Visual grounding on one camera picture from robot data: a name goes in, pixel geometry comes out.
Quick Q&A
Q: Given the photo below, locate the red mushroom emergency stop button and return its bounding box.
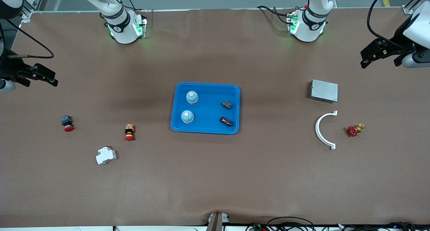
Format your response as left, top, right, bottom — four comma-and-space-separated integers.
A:
60, 115, 75, 132

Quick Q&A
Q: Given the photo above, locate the grey metal box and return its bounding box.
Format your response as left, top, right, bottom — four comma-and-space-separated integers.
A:
309, 79, 338, 104

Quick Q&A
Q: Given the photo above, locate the red handwheel brass valve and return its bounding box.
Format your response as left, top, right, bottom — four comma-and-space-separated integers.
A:
347, 124, 365, 137

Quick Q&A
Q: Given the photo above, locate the white circuit breaker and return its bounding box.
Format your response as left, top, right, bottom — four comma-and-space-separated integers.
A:
96, 146, 117, 165

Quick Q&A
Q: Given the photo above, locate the blue plastic tray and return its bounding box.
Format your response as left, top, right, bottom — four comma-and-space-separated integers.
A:
170, 82, 241, 135

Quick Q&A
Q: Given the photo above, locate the brown table mat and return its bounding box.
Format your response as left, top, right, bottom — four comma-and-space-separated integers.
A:
0, 8, 430, 228

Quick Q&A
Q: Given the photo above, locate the metal table clamp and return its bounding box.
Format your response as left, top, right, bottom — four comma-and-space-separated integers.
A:
207, 212, 230, 231

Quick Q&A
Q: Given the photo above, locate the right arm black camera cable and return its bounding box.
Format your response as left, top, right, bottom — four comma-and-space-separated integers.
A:
0, 19, 55, 59

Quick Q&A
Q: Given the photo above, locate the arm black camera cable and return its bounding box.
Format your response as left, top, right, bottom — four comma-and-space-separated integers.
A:
367, 0, 425, 50
0, 19, 55, 59

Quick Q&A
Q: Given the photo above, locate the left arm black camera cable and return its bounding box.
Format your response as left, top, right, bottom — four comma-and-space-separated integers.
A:
367, 0, 425, 50

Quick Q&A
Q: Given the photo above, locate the white curved plastic bracket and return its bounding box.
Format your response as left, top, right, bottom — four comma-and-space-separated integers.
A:
315, 111, 338, 150

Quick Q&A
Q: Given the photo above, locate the right arm base black cable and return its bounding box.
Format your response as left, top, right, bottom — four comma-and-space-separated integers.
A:
114, 0, 148, 13

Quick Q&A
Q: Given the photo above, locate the arm base black cable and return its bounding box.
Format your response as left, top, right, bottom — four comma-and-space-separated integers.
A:
257, 5, 308, 25
114, 0, 148, 13

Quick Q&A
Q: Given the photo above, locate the left arm base black cable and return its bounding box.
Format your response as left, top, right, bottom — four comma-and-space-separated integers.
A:
257, 5, 308, 25

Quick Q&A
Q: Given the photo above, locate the black cable bundle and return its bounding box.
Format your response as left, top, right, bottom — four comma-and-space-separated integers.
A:
339, 222, 417, 231

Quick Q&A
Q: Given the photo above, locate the black looped cable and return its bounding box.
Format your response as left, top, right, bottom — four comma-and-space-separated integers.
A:
267, 217, 315, 231

